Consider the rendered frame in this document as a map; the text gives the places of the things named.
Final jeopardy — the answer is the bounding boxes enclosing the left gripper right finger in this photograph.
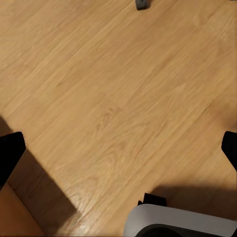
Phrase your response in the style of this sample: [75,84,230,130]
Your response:
[221,131,237,171]

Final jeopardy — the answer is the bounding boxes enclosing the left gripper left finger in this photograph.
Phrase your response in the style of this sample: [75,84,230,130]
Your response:
[0,131,26,190]

